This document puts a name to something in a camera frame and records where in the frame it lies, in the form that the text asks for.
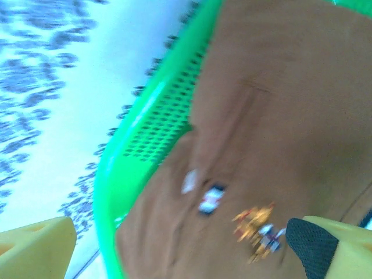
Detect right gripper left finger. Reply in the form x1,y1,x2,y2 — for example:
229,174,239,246
0,216,77,279

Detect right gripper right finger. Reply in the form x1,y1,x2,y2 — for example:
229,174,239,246
286,215,372,279

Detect brown long pants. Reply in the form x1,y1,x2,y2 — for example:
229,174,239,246
115,0,372,279

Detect green plastic perforated basket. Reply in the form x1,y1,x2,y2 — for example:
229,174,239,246
92,0,342,279

